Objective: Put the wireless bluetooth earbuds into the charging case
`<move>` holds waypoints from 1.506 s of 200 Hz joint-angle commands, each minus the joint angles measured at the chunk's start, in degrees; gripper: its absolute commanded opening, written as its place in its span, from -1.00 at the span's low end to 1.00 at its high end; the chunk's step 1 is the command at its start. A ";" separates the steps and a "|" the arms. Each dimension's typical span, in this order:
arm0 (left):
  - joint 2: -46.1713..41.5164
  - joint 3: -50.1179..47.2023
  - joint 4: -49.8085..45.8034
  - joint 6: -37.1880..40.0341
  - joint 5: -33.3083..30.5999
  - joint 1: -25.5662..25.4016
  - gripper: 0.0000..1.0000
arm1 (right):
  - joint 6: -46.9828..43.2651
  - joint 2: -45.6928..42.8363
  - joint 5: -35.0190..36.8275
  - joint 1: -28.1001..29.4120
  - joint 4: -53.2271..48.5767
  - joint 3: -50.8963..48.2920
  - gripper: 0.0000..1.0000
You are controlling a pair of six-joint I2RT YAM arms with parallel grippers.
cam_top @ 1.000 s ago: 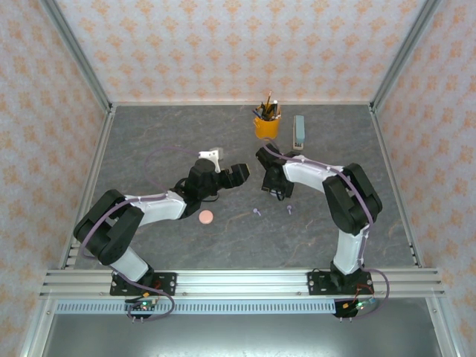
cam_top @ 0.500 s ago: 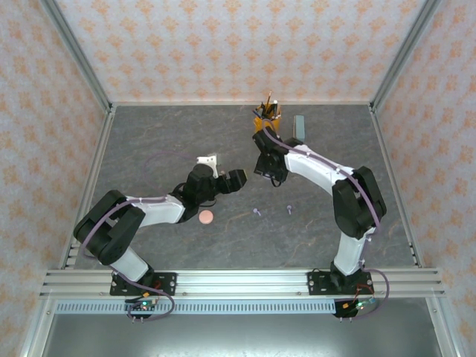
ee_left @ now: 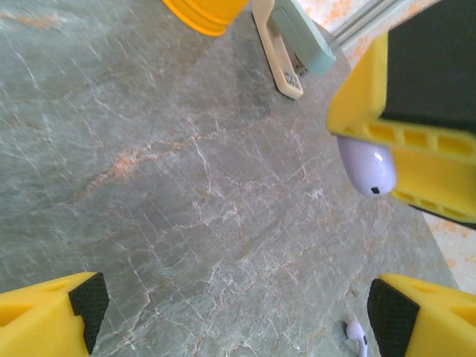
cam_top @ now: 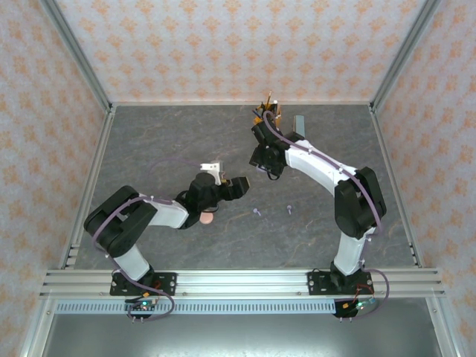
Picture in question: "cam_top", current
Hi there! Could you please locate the long aluminium side rail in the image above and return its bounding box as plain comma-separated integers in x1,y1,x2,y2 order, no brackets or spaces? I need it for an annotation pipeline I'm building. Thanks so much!
368,105,425,269
57,106,117,271

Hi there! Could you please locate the grey slotted cable duct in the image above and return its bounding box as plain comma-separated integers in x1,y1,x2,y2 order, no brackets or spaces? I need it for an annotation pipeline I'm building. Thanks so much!
55,300,373,316

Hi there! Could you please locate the grey sheet metal panel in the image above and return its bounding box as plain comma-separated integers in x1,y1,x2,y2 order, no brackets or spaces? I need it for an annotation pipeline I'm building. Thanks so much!
42,314,438,357

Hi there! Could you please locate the red black left arm wire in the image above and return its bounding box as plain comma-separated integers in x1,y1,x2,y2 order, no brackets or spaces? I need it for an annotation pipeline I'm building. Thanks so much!
124,279,164,304

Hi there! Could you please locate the short aluminium frame leg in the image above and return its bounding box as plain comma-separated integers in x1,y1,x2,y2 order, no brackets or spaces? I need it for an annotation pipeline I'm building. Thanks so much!
425,297,462,357
18,297,57,357

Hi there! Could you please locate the grey blue stapler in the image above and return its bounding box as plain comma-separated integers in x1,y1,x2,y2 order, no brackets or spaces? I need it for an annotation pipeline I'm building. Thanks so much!
292,115,307,138

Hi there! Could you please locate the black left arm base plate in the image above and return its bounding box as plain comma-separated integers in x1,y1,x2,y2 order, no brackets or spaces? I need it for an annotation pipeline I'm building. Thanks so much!
109,271,179,297

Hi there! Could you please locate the red black right arm wire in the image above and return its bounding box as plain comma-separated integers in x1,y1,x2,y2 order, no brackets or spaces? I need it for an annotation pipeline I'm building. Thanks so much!
344,284,375,310

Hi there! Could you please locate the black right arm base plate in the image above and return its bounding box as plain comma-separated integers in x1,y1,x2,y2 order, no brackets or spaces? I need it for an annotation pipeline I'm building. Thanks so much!
306,271,373,297

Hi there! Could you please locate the wide aluminium mounting rail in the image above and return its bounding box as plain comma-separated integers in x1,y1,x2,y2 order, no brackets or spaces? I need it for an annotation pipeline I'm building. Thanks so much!
39,270,446,299

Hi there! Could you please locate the aluminium frame post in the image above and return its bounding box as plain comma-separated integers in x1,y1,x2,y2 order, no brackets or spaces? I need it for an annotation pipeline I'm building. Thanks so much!
39,0,115,112
370,0,444,112

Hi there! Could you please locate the yellow pen cup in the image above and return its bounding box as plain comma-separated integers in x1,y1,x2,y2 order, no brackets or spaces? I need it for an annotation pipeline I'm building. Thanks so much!
252,105,283,128

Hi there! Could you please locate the red black arm wire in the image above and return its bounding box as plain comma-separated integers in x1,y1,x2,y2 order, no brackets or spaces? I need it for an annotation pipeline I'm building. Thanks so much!
344,284,375,310
124,279,164,304

